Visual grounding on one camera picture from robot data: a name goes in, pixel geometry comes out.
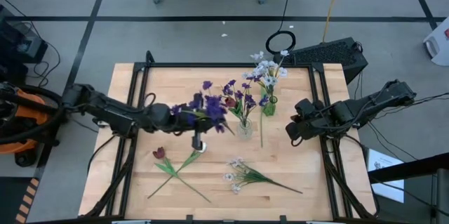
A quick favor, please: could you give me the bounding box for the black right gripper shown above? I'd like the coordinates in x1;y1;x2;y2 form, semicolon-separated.
285;98;329;147

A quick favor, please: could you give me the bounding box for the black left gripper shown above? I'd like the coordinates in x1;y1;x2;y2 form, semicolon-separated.
170;112;221;151

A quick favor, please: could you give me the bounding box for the purple artificial flower bunch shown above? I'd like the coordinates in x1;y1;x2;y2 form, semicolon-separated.
169;91;236;136
202;78;269;131

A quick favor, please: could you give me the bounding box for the white artificial flower bunch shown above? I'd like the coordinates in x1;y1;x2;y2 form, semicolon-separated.
224;156;304;195
241;50;290;104

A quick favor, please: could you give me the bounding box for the green glass vase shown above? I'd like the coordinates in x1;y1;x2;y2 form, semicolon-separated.
262;93;279;117

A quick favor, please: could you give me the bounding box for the clear glass vase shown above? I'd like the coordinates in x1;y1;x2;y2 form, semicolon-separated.
236;117;254;140

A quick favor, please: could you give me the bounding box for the black perforated computer case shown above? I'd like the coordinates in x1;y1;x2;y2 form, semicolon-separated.
272;37;370;86

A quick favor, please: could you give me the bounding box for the white printed paper sheet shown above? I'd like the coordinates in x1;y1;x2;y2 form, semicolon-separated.
366;147;406;204

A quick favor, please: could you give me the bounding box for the white plastic container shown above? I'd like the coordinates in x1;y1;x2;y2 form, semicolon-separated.
422;15;449;67

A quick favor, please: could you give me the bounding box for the orange and black machine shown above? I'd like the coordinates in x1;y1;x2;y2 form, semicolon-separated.
0;81;66;168

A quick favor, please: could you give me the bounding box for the black equipment box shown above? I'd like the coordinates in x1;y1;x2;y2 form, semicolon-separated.
0;4;49;65

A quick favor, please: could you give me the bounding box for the black aluminium table frame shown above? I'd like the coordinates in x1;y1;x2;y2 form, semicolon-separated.
83;50;379;224

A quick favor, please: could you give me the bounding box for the black coiled cable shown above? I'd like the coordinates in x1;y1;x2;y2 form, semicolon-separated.
264;0;297;55

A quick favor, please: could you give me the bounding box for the black metal rail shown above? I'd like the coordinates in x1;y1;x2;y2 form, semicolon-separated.
368;151;449;185

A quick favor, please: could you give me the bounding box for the yellow cable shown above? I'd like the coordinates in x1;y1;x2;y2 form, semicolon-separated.
321;0;349;44

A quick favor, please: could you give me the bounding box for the grey metal post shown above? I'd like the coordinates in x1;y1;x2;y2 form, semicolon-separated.
434;167;449;224

